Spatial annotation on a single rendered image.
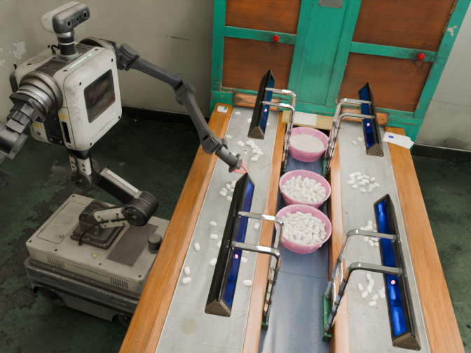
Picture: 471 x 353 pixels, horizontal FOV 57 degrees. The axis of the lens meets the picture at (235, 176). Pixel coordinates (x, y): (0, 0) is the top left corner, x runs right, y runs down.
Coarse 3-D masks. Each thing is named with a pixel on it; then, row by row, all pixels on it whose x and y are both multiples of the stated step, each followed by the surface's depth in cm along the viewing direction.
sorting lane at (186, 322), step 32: (256, 192) 221; (224, 224) 202; (192, 256) 186; (256, 256) 188; (192, 288) 173; (192, 320) 162; (224, 320) 163; (160, 352) 151; (192, 352) 152; (224, 352) 153
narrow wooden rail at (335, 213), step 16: (336, 144) 255; (336, 160) 243; (336, 176) 231; (336, 192) 221; (336, 208) 212; (336, 224) 203; (336, 240) 195; (336, 256) 188; (336, 288) 175; (336, 320) 163; (336, 336) 158; (336, 352) 153
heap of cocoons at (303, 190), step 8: (288, 184) 229; (296, 184) 228; (304, 184) 230; (312, 184) 229; (320, 184) 229; (280, 192) 225; (288, 192) 224; (296, 192) 225; (304, 192) 224; (312, 192) 224; (320, 192) 224; (304, 200) 218; (312, 200) 218; (320, 200) 219
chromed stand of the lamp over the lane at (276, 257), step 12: (240, 216) 154; (252, 216) 154; (264, 216) 153; (276, 216) 154; (228, 240) 145; (276, 240) 159; (264, 252) 141; (276, 252) 142; (276, 264) 144; (276, 276) 149; (264, 300) 174; (264, 312) 163; (264, 324) 165
